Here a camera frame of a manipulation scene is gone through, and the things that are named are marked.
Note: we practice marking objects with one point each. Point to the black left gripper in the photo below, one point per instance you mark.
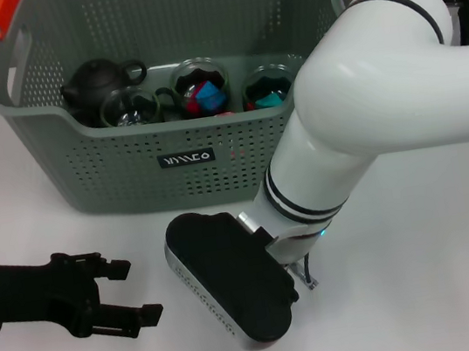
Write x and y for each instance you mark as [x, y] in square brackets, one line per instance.
[27, 294]

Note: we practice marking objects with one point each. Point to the grey-green perforated storage bin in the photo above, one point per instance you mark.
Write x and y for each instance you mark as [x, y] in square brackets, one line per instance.
[151, 179]

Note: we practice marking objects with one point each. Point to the teal building brick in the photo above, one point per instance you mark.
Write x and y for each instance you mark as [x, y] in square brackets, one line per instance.
[269, 101]

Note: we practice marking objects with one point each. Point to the blue building brick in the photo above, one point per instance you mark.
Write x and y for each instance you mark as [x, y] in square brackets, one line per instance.
[210, 97]

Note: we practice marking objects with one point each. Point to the black clay teapot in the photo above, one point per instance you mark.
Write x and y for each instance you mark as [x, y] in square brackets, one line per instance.
[97, 81]

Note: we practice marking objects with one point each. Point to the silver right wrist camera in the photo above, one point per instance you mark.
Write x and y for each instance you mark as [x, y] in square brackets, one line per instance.
[231, 273]

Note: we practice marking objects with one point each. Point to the glass teacup with black holder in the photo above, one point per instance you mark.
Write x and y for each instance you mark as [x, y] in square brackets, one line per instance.
[132, 109]
[267, 84]
[197, 75]

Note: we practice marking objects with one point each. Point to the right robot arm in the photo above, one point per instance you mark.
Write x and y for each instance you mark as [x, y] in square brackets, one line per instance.
[381, 96]

